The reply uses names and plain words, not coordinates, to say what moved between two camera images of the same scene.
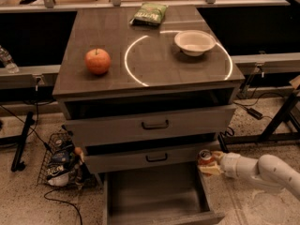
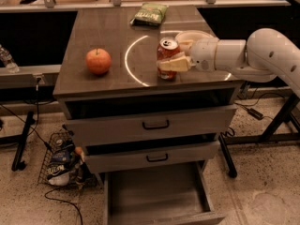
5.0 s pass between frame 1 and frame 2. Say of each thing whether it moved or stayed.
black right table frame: stayed
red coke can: moved
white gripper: moved
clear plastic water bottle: stayed
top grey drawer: stayed
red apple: stayed
